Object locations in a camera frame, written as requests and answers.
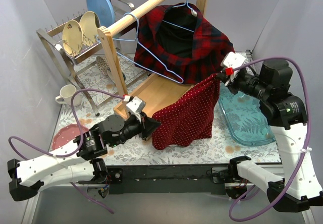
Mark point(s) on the blue plate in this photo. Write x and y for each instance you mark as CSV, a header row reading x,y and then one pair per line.
x,y
103,9

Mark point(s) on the red plaid skirt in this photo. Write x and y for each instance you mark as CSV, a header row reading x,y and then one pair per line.
x,y
184,56

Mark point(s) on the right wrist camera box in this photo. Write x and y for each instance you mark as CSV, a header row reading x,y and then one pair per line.
x,y
230,64

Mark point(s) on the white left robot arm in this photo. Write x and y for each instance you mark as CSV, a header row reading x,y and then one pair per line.
x,y
80,160

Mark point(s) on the teal plastic tray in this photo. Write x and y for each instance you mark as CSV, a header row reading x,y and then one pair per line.
x,y
247,125

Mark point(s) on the cream plate rear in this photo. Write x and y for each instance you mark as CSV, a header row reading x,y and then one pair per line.
x,y
89,23

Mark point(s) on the pink dotted plate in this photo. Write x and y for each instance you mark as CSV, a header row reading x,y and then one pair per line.
x,y
65,135

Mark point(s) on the floral table mat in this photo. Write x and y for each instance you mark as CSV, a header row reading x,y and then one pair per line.
x,y
220,148

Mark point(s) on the metal dish rack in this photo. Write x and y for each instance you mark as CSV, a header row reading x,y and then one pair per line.
x,y
50,44

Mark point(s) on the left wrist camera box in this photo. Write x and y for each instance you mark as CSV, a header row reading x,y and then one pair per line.
x,y
134,105

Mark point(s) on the cream plate front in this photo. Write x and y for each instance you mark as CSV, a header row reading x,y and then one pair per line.
x,y
72,37

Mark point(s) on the white mug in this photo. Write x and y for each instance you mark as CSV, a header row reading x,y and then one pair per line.
x,y
65,95

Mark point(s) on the cream plate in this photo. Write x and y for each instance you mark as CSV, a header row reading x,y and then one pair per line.
x,y
89,23
72,37

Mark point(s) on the light blue wire hanger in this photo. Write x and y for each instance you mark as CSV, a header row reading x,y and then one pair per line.
x,y
181,17

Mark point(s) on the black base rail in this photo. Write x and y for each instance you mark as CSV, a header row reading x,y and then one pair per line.
x,y
175,178

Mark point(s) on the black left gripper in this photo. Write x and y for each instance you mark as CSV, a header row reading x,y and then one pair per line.
x,y
145,125

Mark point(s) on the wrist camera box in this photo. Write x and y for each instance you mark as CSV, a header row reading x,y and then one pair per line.
x,y
230,64
134,105

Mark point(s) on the red polka dot cloth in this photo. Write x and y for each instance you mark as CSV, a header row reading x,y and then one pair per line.
x,y
189,118

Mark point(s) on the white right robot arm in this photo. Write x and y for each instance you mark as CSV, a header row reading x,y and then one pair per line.
x,y
289,120

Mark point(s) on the patterned bowl under rack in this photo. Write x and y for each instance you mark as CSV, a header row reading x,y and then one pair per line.
x,y
102,65

